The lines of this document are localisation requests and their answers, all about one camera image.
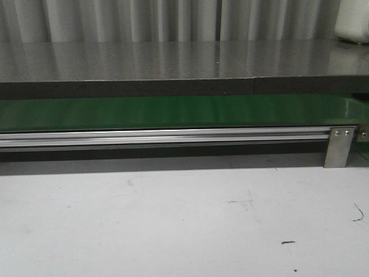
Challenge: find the green conveyor belt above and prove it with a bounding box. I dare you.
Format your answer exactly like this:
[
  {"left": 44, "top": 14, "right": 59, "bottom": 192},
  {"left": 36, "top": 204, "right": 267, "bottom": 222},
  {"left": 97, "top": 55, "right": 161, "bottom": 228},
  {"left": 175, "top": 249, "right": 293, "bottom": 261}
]
[{"left": 1, "top": 94, "right": 368, "bottom": 132}]

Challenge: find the grey stone counter slab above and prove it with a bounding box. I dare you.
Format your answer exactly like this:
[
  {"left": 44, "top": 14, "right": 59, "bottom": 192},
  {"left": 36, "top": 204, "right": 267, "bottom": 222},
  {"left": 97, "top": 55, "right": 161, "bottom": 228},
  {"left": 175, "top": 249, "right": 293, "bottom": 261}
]
[{"left": 1, "top": 39, "right": 368, "bottom": 100}]

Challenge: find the steel roller end plate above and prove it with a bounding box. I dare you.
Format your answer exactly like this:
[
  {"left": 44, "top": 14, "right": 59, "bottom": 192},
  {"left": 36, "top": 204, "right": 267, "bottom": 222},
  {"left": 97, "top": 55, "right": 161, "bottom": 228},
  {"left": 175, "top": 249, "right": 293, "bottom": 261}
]
[{"left": 356, "top": 124, "right": 369, "bottom": 143}]

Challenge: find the grey pleated curtain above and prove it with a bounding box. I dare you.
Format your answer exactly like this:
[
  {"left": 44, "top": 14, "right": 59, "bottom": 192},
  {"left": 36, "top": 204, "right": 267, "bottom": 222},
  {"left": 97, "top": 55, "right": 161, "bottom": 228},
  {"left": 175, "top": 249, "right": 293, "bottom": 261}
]
[{"left": 1, "top": 1, "right": 340, "bottom": 43}]

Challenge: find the white appliance on counter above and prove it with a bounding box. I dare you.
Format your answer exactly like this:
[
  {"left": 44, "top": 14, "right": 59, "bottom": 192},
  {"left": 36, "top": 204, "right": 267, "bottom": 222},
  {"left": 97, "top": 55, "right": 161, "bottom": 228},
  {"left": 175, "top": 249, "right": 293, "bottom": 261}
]
[{"left": 334, "top": 0, "right": 368, "bottom": 44}]

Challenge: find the aluminium conveyor side rail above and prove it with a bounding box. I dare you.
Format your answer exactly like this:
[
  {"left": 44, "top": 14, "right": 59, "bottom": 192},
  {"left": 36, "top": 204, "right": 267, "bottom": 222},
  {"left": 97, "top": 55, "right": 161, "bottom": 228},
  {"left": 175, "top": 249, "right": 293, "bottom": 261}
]
[{"left": 1, "top": 126, "right": 330, "bottom": 148}]

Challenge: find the steel conveyor support bracket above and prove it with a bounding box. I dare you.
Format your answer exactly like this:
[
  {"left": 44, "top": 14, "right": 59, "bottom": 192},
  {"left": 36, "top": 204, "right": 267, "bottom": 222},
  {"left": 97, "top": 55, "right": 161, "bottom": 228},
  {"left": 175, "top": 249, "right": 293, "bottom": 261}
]
[{"left": 323, "top": 126, "right": 355, "bottom": 169}]

